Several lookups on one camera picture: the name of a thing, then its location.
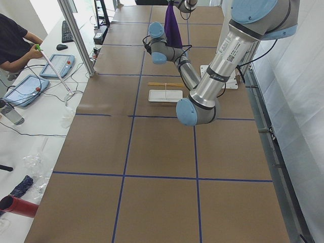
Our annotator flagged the red cylinder tube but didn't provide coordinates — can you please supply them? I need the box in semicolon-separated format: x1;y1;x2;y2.
1;195;38;218

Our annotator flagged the clear crumpled plastic wrap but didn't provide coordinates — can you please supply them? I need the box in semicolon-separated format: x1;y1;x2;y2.
23;137;53;205

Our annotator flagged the lower teach pendant tablet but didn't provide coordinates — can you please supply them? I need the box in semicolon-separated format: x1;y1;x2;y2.
4;75;50;107

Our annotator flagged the person in black shirt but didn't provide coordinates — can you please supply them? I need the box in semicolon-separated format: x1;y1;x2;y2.
1;14;43;73

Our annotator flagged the brown paper table cover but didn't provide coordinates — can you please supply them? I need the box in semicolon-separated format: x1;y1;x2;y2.
26;6;289;242

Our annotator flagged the purple microfiber towel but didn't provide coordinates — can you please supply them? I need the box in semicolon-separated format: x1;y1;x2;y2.
164;1;183;49

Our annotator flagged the teach pendant tablet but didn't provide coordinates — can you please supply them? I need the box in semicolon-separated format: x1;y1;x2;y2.
4;75;50;107
39;54;75;79

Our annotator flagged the reach grabber stick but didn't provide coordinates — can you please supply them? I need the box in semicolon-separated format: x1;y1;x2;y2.
36;44;75;101

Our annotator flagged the wooden rack bar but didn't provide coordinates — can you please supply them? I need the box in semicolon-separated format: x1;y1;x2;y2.
147;82;185;88

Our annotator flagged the dark blue folded cloth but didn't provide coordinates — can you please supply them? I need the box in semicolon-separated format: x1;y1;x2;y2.
10;175;33;198

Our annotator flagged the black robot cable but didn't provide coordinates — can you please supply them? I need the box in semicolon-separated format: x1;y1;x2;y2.
236;37;279;84

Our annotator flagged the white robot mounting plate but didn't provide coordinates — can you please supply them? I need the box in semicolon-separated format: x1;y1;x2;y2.
200;65;238;89

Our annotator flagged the aluminium frame post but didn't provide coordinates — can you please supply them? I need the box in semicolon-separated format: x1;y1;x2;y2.
58;0;95;77

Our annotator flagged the black keyboard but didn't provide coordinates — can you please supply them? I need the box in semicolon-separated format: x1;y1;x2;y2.
61;20;73;43

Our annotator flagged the upper teach pendant tablet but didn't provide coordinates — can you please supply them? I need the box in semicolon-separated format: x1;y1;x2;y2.
39;54;75;79

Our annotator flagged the black computer mouse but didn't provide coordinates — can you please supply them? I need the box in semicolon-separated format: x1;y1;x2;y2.
56;44;68;51

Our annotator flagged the white rack base tray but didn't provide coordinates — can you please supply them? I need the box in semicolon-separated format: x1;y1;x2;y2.
148;90;183;103

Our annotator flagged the black power box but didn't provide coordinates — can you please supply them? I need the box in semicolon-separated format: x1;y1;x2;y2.
93;25;108;45

